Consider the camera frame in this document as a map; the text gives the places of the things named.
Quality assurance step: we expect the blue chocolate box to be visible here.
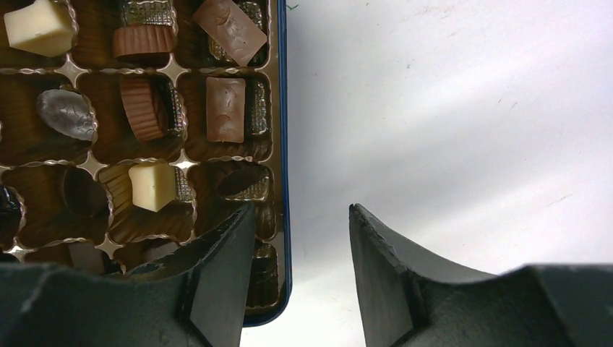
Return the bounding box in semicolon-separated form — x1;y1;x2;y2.
1;1;291;327

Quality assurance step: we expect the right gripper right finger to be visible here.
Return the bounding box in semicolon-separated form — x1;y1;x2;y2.
349;204;612;346

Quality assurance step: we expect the dark glossy oval chocolate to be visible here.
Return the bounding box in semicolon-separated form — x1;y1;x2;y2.
36;89;95;142

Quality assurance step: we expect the white cube in box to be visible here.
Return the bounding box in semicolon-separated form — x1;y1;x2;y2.
4;0;74;58

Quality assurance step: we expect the white chocolate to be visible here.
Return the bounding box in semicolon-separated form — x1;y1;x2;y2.
128;163;176;213

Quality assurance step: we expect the ribbed milk chocolate cup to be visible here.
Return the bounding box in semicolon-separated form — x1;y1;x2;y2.
113;24;176;60

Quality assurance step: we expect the brown rectangular chocolate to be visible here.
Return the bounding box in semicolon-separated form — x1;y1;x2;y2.
192;0;267;67

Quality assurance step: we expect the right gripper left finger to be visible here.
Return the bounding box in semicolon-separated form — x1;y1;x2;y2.
1;204;255;346

